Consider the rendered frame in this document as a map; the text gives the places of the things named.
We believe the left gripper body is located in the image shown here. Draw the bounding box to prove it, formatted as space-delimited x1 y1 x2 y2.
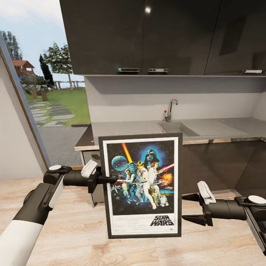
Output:
74 166 102 193

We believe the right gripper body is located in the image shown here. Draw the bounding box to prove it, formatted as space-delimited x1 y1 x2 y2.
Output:
199 193 231 226

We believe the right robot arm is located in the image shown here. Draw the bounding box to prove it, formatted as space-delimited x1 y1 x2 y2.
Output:
182 181 266 256

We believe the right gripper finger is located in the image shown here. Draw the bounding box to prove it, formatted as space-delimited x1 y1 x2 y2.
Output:
182 193 202 206
182 210 208 226

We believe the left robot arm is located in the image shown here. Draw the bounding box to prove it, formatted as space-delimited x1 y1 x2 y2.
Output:
0 160 117 266

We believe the poster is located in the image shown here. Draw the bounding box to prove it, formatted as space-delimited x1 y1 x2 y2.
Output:
98 132 183 239

